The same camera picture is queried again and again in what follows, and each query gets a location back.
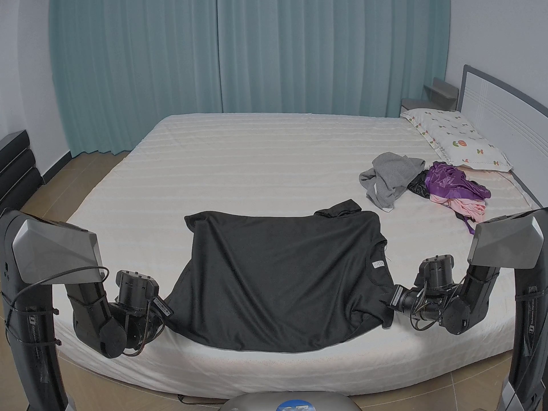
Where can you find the black T-shirt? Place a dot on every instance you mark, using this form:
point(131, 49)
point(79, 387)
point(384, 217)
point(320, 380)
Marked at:
point(278, 281)

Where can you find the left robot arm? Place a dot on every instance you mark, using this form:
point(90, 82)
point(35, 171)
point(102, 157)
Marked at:
point(55, 246)

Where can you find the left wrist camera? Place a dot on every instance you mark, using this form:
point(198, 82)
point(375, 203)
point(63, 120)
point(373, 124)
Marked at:
point(137, 289)

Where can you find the black glossy garment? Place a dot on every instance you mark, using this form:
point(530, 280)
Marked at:
point(419, 189)

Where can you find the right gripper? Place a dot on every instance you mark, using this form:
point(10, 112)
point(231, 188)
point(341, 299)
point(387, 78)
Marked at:
point(402, 300)

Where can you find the purple satin garment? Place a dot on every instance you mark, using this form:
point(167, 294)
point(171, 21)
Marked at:
point(449, 182)

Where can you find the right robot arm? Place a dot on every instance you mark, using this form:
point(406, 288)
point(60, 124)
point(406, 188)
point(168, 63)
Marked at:
point(505, 238)

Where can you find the blue-green curtain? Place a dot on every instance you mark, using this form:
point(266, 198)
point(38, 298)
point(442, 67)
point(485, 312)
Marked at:
point(171, 58)

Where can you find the pink garment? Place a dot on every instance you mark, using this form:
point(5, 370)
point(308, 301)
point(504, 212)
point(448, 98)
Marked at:
point(471, 210)

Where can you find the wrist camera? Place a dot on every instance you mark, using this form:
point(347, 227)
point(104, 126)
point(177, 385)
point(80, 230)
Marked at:
point(137, 289)
point(436, 272)

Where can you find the white printed pillow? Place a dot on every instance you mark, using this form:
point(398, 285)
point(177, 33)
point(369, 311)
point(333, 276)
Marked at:
point(458, 139)

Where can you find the black chest of drawers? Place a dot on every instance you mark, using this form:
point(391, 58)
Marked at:
point(17, 169)

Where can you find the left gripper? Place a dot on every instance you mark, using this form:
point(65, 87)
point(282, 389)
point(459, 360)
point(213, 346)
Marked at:
point(159, 311)

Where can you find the grey bedside table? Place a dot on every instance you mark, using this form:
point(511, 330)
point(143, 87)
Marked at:
point(441, 90)

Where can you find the bed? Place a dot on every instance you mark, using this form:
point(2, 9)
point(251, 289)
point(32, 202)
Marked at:
point(257, 165)

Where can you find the grey garment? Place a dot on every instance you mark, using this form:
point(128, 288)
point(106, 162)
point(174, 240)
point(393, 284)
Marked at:
point(394, 174)

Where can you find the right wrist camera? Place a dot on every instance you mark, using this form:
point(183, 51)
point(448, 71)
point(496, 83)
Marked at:
point(436, 272)

